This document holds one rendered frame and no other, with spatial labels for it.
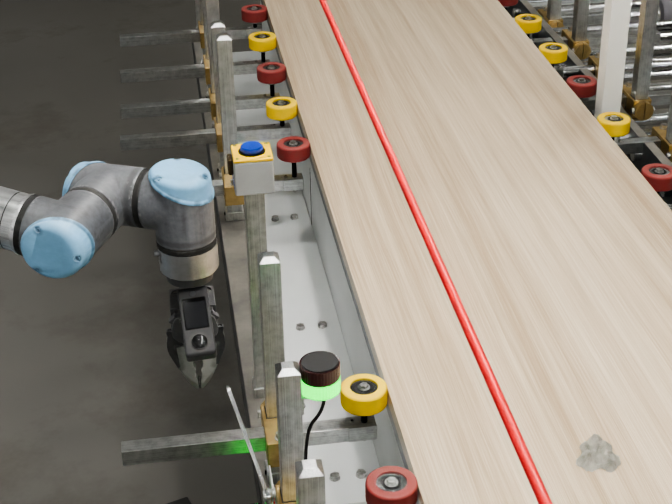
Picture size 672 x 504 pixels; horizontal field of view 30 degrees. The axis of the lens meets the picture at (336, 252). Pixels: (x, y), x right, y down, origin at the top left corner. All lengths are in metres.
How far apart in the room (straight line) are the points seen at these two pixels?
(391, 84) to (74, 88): 2.75
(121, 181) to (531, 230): 1.05
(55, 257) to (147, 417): 1.88
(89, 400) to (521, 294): 1.67
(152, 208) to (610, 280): 1.01
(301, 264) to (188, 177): 1.25
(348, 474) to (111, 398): 1.43
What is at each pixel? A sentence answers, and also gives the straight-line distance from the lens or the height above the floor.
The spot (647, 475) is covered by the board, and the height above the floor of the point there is 0.90.
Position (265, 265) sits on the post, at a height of 1.15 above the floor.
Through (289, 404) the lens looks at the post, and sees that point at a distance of 1.85.
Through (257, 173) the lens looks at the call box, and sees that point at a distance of 2.20.
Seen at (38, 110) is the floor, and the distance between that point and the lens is 5.67.
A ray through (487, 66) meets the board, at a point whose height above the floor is 0.90.
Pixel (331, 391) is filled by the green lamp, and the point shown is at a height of 1.08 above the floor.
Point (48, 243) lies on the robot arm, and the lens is 1.77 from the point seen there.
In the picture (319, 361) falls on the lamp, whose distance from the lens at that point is 1.84.
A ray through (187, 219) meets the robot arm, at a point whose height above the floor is 1.30.
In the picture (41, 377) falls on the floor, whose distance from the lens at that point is 3.85.
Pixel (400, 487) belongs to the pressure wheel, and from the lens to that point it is 1.94.
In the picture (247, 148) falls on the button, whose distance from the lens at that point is 2.21.
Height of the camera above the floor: 2.16
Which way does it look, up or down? 30 degrees down
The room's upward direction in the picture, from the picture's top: 1 degrees counter-clockwise
